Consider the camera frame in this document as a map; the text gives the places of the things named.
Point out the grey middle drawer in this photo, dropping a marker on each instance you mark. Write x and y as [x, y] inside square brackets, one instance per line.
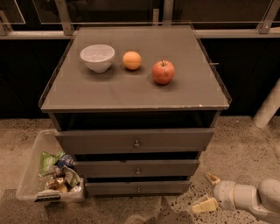
[136, 168]

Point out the white ceramic bowl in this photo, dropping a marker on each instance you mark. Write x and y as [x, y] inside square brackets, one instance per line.
[98, 58]

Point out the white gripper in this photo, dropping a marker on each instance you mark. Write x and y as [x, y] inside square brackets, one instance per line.
[223, 191]

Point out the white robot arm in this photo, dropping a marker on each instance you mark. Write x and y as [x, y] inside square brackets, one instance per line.
[263, 202]

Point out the white cylindrical post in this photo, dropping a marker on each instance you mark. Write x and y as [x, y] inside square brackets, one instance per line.
[269, 107]

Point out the green snack bag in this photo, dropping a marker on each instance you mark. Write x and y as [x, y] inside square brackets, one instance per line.
[47, 160]

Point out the gold foil packet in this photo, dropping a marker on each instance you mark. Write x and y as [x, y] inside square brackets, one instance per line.
[58, 184]

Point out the clear plastic bin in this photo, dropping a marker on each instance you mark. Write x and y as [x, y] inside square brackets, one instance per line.
[30, 187]

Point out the orange fruit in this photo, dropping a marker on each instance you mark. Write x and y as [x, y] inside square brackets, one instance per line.
[132, 60]

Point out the red apple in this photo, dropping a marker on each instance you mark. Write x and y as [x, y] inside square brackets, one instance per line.
[163, 72]

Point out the grey drawer cabinet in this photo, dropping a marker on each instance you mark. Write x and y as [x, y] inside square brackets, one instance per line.
[78, 98]

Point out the metal window railing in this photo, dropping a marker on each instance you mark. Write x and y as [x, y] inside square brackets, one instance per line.
[60, 19]

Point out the grey drawer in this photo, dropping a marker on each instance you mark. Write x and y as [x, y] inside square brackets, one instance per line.
[136, 168]
[137, 188]
[117, 141]

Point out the grey bottom drawer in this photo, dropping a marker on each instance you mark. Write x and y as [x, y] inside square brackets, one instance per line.
[137, 188]

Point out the grey top drawer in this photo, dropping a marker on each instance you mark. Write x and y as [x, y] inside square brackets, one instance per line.
[117, 141]

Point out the blue snack packet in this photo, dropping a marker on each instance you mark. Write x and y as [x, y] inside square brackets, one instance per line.
[65, 160]

